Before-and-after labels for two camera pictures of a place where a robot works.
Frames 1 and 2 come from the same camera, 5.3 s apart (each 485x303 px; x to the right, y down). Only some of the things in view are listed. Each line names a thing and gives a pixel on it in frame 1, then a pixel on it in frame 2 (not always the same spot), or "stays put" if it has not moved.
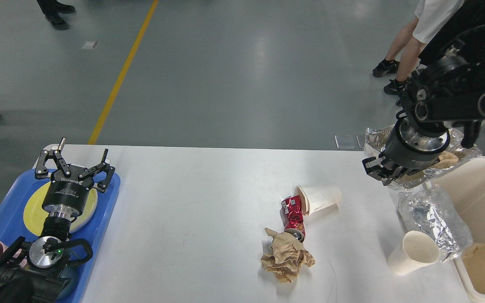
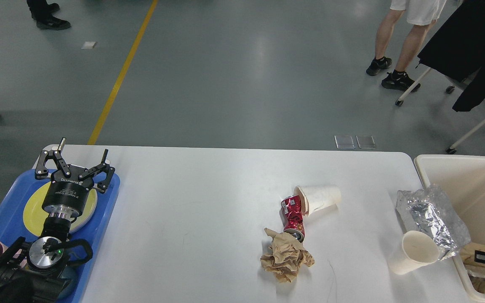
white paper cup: x=315 y=198 stays put
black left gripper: x=68 y=194 stays put
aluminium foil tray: x=456 y=153 to x=484 y=271
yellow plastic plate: x=34 y=215 stays put
